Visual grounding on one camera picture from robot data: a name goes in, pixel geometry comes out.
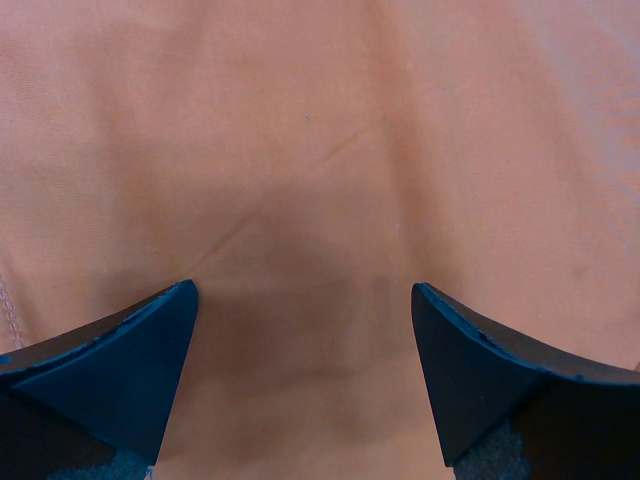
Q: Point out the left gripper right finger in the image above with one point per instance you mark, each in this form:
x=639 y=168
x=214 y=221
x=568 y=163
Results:
x=507 y=406

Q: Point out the orange t-shirt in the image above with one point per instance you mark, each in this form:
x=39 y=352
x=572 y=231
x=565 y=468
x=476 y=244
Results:
x=306 y=163

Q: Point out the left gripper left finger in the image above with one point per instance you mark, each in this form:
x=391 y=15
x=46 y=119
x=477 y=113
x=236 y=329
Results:
x=94 y=402

